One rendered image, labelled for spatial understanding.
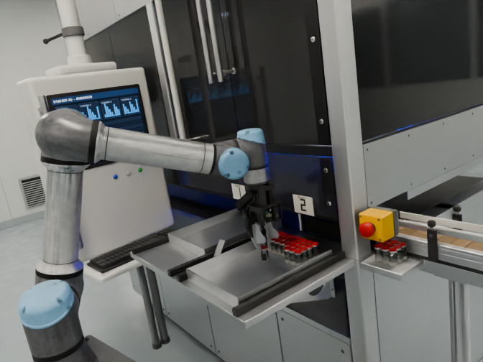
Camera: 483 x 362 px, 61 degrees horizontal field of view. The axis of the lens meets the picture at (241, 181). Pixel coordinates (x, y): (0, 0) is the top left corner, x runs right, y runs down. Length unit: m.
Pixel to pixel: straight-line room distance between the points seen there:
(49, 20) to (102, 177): 4.93
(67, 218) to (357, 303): 0.84
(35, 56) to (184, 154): 5.58
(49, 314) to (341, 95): 0.87
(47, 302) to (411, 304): 1.10
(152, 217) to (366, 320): 1.06
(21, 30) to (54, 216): 5.48
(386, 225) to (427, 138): 0.42
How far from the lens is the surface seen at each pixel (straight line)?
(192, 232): 1.63
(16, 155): 6.35
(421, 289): 1.57
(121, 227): 1.88
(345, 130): 1.13
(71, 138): 0.95
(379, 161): 1.25
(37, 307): 1.05
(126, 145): 0.95
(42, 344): 1.08
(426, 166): 1.47
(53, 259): 1.16
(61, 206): 1.11
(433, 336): 1.73
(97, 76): 1.83
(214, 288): 1.13
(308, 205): 1.29
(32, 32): 6.52
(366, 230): 1.13
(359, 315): 1.33
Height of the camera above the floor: 1.42
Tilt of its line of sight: 13 degrees down
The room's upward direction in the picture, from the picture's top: 9 degrees counter-clockwise
